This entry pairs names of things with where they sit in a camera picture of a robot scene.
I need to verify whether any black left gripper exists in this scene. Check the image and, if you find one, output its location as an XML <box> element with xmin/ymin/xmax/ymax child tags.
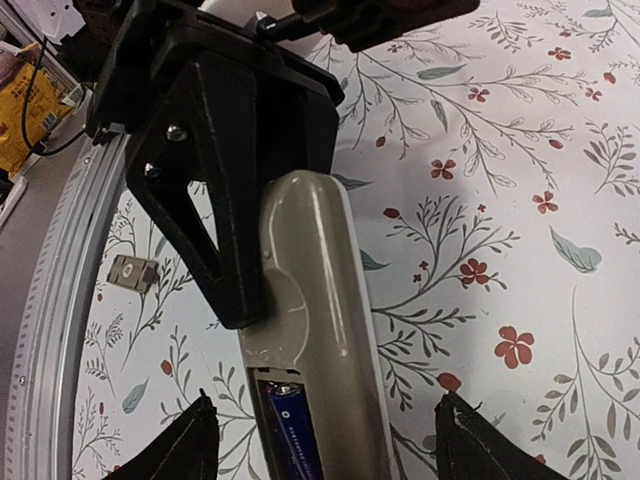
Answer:
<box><xmin>87</xmin><ymin>1</ymin><xmax>343</xmax><ymax>330</ymax></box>

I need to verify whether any floral patterned table mat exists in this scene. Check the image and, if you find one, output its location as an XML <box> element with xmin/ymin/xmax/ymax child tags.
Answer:
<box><xmin>68</xmin><ymin>1</ymin><xmax>639</xmax><ymax>479</ymax></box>

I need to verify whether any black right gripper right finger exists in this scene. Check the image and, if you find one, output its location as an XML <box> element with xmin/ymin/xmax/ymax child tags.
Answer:
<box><xmin>435</xmin><ymin>391</ymin><xmax>564</xmax><ymax>480</ymax></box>

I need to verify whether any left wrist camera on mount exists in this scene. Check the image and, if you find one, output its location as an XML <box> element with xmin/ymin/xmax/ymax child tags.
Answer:
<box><xmin>255</xmin><ymin>0</ymin><xmax>480</xmax><ymax>53</ymax></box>

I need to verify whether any grey battery compartment cover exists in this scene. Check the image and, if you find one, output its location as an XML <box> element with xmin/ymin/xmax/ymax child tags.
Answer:
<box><xmin>106</xmin><ymin>254</ymin><xmax>158</xmax><ymax>294</ymax></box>

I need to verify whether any yellow chips bag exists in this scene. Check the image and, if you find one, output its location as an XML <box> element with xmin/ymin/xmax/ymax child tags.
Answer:
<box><xmin>1</xmin><ymin>43</ymin><xmax>78</xmax><ymax>178</ymax></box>

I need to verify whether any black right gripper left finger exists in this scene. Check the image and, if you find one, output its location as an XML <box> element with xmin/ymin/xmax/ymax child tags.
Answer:
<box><xmin>112</xmin><ymin>389</ymin><xmax>220</xmax><ymax>480</ymax></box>

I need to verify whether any white remote control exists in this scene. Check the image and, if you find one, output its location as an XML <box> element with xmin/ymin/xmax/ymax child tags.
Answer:
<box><xmin>239</xmin><ymin>170</ymin><xmax>392</xmax><ymax>479</ymax></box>

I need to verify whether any black battery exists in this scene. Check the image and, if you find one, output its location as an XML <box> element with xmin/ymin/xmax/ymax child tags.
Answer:
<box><xmin>266</xmin><ymin>382</ymin><xmax>324</xmax><ymax>480</ymax></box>

